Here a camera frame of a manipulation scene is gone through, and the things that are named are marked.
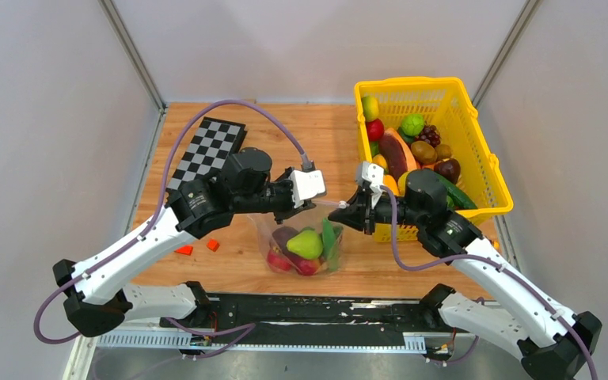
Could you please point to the green pear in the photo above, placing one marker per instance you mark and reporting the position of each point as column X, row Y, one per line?
column 307, row 244

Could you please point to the brown kiwi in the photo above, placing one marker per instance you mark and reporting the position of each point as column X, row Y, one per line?
column 444, row 152

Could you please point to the small orange cube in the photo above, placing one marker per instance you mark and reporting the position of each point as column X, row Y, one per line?
column 212, row 245

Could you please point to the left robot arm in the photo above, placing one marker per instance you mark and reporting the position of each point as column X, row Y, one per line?
column 99, row 291

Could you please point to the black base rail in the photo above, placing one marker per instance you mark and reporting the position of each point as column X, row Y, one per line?
column 316, row 323

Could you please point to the clear zip top bag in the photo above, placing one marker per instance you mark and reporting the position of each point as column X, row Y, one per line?
column 306, row 220

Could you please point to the long green cucumber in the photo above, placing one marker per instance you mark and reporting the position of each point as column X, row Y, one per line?
column 331, row 234

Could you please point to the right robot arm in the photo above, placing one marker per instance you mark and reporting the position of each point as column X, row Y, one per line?
column 550, row 340

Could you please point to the yellow green mango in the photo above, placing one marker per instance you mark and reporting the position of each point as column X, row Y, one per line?
column 370, row 107

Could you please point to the yellow plastic basket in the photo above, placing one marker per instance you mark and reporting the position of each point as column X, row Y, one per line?
column 444, row 102

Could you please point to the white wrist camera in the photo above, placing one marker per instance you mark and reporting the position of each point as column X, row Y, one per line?
column 307, row 186
column 369, row 177

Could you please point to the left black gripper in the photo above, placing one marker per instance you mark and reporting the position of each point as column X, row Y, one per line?
column 290, row 211

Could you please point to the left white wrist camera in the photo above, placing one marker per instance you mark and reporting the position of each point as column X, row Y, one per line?
column 307, row 186

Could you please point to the light green vegetable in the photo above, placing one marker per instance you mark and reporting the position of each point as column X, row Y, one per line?
column 413, row 124

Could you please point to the black white chessboard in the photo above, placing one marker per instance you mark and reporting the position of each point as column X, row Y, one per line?
column 214, row 141

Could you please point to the dark green cucumber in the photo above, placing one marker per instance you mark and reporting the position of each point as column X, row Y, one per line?
column 459, row 198

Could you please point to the orange flat block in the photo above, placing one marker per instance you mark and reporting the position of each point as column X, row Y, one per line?
column 186, row 250

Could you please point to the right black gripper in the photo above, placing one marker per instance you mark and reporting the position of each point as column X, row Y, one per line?
column 358, row 213

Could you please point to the red tomato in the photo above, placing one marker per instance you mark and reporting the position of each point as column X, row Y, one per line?
column 307, row 267

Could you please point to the brown potato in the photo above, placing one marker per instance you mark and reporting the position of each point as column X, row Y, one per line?
column 423, row 152

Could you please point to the red apple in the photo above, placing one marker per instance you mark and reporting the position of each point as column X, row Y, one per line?
column 277, row 262

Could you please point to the dark red grape bunch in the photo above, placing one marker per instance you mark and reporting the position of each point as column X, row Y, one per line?
column 430, row 135

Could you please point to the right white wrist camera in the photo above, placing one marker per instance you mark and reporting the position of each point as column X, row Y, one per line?
column 369, row 177

